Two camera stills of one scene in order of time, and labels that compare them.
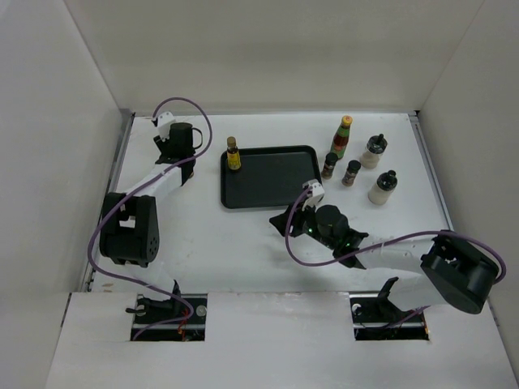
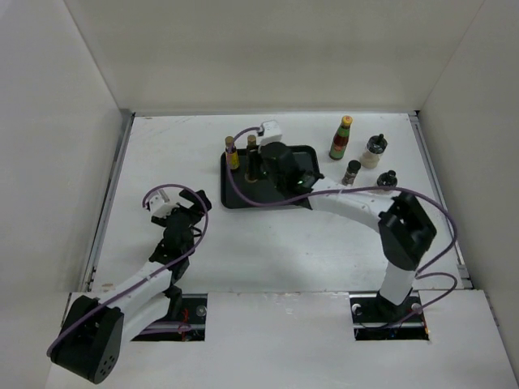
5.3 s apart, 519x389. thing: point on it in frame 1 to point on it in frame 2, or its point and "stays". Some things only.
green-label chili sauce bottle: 341,137 stays
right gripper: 296,217 to 261,156
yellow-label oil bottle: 233,156 stays
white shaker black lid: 375,148 stays
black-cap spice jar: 350,173 stays
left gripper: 163,145 to 162,221
